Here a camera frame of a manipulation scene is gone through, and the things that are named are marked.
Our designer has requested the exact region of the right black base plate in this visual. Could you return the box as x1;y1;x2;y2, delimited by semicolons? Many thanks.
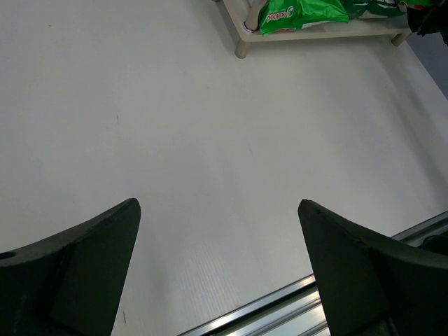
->
421;234;448;255

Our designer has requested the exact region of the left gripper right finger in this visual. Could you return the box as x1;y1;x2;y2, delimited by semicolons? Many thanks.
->
297;199;447;335

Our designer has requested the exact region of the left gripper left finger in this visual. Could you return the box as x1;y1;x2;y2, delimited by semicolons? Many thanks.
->
1;198;141;335

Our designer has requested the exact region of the aluminium mounting rail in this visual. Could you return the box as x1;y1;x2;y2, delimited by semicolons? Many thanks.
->
178;211;448;336

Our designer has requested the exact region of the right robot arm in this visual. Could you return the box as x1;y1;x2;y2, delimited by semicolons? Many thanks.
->
401;0;447;39

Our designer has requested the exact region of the dark green Real chips bag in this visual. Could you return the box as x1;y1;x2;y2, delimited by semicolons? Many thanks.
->
342;0;405;19

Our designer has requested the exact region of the green Chuba bag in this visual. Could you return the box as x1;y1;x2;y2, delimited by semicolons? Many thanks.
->
258;0;349;36

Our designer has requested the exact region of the white two-tier shelf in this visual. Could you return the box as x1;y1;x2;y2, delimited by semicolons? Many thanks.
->
223;0;412;59

